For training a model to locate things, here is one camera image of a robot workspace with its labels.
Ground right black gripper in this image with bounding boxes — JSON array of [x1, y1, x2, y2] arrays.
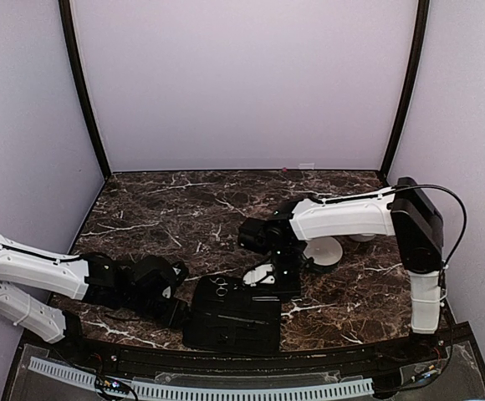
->
[[269, 245, 301, 302]]

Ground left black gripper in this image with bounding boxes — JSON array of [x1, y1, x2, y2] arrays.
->
[[123, 292, 192, 329]]

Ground silver scissors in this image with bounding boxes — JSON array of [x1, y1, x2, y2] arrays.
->
[[210, 276, 243, 297]]

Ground black zippered tool case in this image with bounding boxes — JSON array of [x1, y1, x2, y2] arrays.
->
[[182, 275, 282, 356]]

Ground black hair clip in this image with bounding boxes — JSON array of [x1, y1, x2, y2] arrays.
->
[[214, 326, 252, 345]]

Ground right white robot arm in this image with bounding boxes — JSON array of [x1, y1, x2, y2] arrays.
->
[[237, 177, 452, 363]]

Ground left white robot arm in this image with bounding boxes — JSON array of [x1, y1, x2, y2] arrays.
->
[[0, 234, 189, 364]]

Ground white and teal bowl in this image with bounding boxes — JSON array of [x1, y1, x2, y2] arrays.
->
[[304, 236, 343, 274]]

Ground plain white bowl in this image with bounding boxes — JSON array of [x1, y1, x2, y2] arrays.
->
[[350, 234, 375, 243]]

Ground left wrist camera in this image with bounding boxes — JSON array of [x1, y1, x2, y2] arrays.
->
[[133, 256, 177, 292]]

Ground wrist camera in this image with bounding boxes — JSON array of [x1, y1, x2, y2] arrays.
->
[[133, 256, 177, 292], [237, 217, 268, 255]]

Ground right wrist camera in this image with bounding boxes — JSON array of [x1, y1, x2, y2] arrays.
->
[[237, 217, 268, 255]]

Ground black front rail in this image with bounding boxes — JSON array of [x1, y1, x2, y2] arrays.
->
[[0, 323, 485, 401]]

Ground white slotted cable duct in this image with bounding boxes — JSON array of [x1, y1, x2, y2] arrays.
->
[[28, 357, 375, 400]]

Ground left black frame post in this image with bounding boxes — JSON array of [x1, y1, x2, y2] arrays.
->
[[58, 0, 112, 180]]

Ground black frame post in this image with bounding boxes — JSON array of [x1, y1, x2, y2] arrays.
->
[[378, 0, 430, 183], [58, 0, 112, 180]]

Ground right black frame post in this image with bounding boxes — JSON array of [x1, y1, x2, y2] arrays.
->
[[378, 0, 430, 183]]

